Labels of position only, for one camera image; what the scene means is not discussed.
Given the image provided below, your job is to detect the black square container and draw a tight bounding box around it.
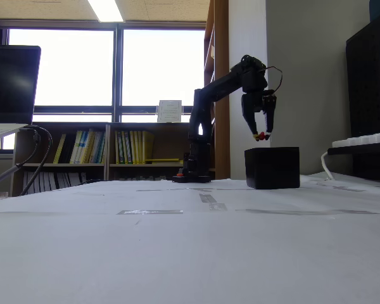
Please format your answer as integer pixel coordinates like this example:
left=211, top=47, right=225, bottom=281
left=244, top=146, right=301, bottom=190

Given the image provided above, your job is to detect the tall wooden bookshelf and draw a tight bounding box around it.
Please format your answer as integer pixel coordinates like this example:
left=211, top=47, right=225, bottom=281
left=203, top=0, right=231, bottom=181

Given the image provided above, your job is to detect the white paper sign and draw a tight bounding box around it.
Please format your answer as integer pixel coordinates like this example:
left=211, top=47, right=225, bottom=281
left=156, top=99, right=184, bottom=124

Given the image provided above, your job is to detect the white power strip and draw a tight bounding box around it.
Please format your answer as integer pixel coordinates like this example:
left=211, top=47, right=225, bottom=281
left=331, top=131, right=380, bottom=149

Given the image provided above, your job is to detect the flat lying yellow book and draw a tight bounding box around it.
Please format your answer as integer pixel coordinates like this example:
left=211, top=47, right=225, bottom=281
left=144, top=158, right=181, bottom=165

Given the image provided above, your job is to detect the wide yellow binder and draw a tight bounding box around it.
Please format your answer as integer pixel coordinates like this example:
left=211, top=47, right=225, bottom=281
left=142, top=130, right=155, bottom=164

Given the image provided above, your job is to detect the black pegboard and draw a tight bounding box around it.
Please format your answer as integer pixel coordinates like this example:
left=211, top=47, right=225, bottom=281
left=345, top=6, right=380, bottom=183

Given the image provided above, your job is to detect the low wooden bookshelf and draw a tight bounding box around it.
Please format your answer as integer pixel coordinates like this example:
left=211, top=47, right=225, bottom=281
left=11, top=122, right=111, bottom=197
left=106, top=122, right=206, bottom=182

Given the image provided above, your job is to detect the white paper sheet covering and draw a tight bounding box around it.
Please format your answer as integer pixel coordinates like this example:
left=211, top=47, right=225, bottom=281
left=0, top=172, right=380, bottom=304

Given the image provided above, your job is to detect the white blue book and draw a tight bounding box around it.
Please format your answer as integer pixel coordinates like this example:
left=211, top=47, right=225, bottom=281
left=70, top=130, right=84, bottom=165

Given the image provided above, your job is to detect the ceiling light panel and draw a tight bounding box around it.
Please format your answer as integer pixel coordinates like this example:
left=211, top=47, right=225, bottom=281
left=87, top=0, right=125, bottom=23

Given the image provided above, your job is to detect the leaning yellow book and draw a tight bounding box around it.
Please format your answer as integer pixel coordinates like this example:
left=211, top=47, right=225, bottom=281
left=53, top=133, right=67, bottom=165

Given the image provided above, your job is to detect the black screen laptop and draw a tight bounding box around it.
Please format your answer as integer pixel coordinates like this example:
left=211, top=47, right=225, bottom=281
left=0, top=44, right=42, bottom=143

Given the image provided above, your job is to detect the white power strip cable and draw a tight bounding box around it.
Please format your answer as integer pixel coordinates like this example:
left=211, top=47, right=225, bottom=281
left=320, top=151, right=336, bottom=181

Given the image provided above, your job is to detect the dark window frame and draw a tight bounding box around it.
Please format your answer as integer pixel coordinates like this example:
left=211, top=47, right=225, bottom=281
left=0, top=20, right=207, bottom=125

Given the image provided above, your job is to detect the black curved laptop cable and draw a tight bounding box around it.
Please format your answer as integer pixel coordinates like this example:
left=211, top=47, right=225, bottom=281
left=18, top=125, right=54, bottom=196

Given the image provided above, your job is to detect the black grey sleeved cable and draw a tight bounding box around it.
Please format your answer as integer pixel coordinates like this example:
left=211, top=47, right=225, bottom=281
left=0, top=126, right=41, bottom=191

